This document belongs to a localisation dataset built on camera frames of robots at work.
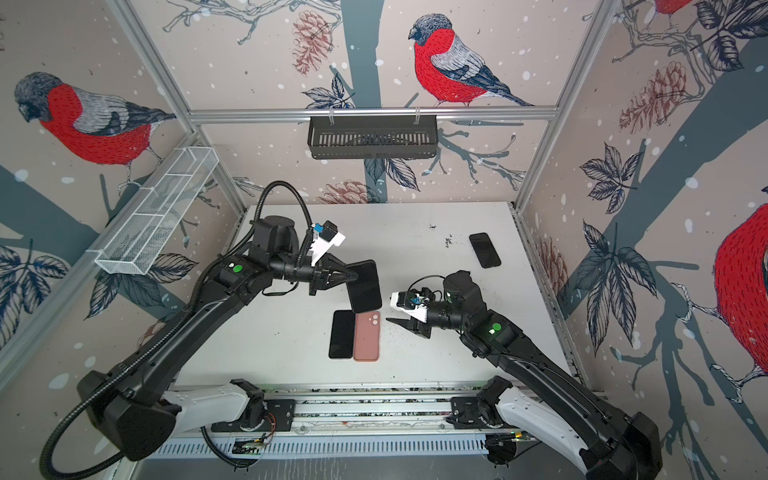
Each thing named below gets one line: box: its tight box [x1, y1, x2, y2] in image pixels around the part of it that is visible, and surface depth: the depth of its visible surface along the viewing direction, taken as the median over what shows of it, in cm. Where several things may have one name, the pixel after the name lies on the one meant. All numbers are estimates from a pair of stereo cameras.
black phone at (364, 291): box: [345, 259, 382, 313], surface depth 68 cm
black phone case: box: [345, 259, 382, 313], surface depth 68 cm
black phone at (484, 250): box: [469, 232, 501, 269], surface depth 110 cm
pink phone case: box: [354, 311, 381, 362], surface depth 88 cm
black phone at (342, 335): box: [328, 310, 355, 359], surface depth 89 cm
